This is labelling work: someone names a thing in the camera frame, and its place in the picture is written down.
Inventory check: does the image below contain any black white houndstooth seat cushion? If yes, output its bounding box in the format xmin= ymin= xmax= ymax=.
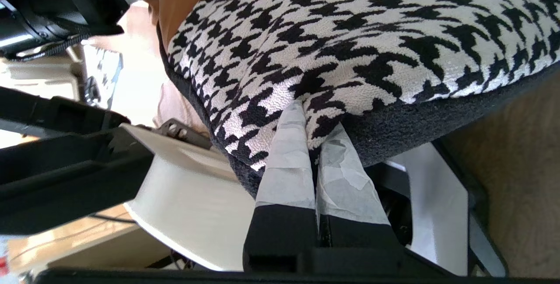
xmin=157 ymin=0 xmax=560 ymax=198

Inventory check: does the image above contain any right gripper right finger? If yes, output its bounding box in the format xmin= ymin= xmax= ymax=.
xmin=316 ymin=123 xmax=404 ymax=252

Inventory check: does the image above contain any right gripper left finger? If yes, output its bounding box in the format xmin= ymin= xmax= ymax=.
xmin=243 ymin=99 xmax=318 ymax=272

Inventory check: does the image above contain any black cable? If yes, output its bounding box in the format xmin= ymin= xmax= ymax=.
xmin=17 ymin=34 xmax=90 ymax=62

